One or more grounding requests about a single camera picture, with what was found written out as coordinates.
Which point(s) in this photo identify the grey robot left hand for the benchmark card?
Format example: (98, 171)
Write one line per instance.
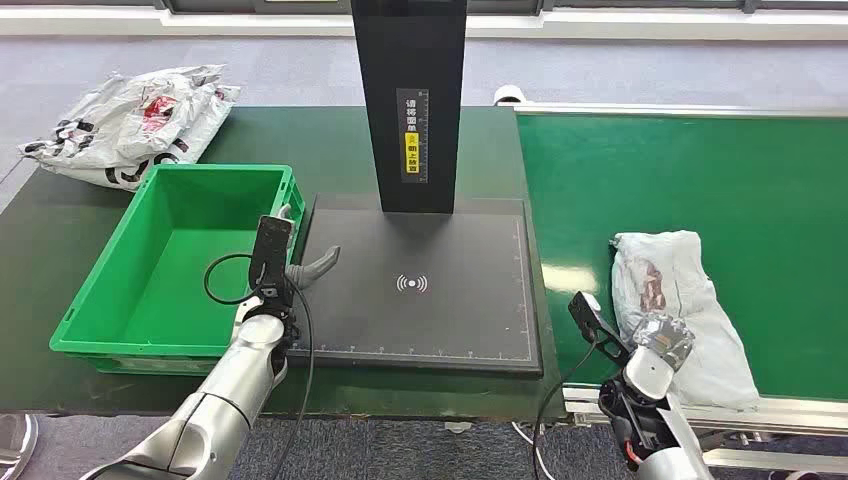
(316, 268)

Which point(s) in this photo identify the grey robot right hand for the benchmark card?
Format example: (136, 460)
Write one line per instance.
(666, 338)

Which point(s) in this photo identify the grey poly mailer parcel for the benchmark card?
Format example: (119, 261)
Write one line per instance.
(689, 291)

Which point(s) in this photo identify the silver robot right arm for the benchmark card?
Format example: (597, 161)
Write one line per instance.
(652, 411)

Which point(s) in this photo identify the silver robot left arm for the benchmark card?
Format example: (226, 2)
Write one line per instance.
(238, 384)

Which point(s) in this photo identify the black inbound scanner machine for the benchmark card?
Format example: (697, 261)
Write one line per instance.
(424, 305)

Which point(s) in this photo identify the green conveyor belt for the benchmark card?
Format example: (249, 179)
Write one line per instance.
(696, 185)

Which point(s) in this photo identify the dark green table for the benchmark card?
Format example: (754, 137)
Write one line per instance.
(298, 139)

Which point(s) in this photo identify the green plastic crate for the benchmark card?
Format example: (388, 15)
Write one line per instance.
(166, 278)

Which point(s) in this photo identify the white table foot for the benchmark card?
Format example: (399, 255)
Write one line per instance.
(458, 427)

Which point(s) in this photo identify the white bag with red print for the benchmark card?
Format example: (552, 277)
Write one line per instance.
(132, 116)

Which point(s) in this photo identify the white bag with black print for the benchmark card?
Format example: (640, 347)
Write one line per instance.
(79, 158)

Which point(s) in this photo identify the white window sill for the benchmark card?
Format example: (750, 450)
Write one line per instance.
(596, 26)

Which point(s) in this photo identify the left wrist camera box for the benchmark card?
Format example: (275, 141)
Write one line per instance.
(272, 248)

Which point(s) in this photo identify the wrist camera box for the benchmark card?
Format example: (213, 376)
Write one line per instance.
(272, 248)
(593, 318)

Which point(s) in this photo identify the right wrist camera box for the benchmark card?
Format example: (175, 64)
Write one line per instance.
(593, 318)

